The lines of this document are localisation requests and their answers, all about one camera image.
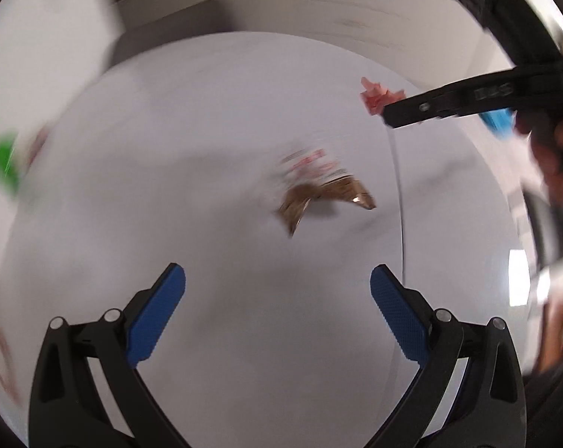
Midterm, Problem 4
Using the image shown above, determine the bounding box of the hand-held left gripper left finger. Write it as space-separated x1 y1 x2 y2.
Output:
28 264 191 448

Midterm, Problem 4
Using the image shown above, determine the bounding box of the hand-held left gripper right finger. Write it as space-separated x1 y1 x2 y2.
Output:
366 264 527 448

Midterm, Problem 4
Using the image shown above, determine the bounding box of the blue face mask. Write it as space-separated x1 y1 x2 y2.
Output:
479 108 516 139

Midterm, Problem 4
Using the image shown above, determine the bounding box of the person's right hand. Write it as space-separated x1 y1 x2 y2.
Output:
516 116 563 209

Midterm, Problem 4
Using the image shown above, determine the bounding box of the clear gold plastic wrapper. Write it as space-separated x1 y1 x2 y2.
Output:
267 146 377 240

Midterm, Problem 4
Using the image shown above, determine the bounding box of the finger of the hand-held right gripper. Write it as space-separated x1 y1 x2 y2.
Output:
383 68 520 130

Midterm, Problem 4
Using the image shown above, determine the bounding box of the green packet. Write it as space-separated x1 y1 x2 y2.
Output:
0 132 22 197

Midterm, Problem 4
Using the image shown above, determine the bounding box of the pink paper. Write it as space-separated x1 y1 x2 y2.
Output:
359 77 406 116

